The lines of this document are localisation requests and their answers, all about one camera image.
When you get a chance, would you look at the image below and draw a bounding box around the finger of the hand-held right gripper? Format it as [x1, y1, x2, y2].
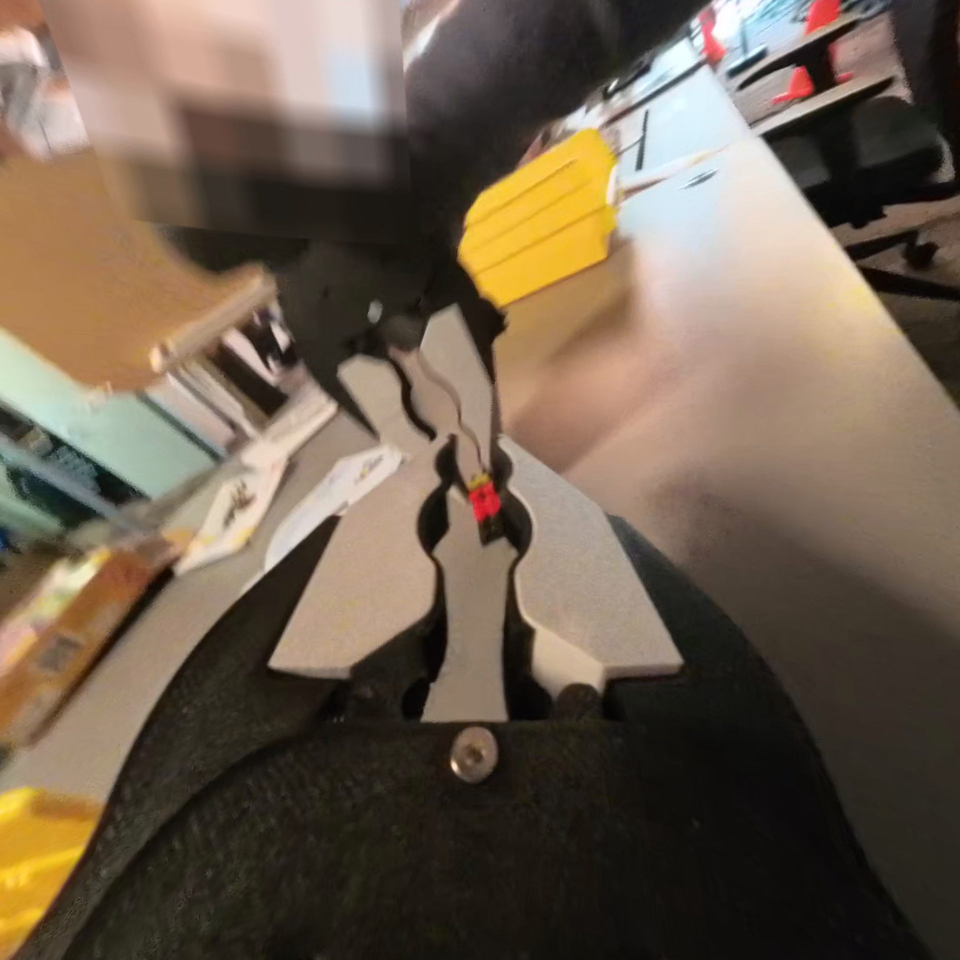
[420, 302, 502, 477]
[339, 351, 440, 460]

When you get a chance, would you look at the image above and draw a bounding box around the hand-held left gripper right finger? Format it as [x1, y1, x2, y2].
[493, 437, 685, 695]

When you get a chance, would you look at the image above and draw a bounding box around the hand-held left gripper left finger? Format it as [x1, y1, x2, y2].
[267, 433, 460, 680]

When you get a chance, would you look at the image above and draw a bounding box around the black red yellow lego assembly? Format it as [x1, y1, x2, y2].
[466, 468, 505, 545]

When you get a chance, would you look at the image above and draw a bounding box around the cardboard lego box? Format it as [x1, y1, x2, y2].
[0, 525, 196, 747]

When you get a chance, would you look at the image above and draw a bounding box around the light blue instruction booklet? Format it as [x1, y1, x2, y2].
[264, 442, 406, 571]

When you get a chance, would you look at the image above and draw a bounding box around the white picture-cover instruction booklet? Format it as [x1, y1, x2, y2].
[176, 457, 290, 575]

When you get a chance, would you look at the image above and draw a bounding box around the yellow plastic bin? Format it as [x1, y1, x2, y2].
[0, 786, 102, 957]
[457, 127, 620, 309]

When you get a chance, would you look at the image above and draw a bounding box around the black office chair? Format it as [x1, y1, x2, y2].
[757, 0, 960, 301]

